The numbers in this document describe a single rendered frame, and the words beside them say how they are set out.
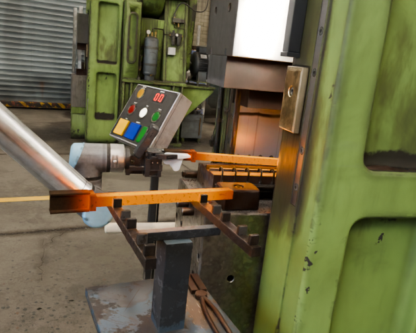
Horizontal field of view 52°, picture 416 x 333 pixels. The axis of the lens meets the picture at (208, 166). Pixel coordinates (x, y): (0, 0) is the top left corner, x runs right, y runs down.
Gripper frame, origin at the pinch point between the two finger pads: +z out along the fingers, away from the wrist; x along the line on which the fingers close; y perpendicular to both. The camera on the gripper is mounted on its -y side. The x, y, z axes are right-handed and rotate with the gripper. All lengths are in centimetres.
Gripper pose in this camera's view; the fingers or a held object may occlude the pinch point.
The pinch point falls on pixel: (186, 153)
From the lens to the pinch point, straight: 142.2
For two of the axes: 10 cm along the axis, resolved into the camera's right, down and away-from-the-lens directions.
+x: 2.6, 2.6, -9.3
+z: 9.6, 0.2, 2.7
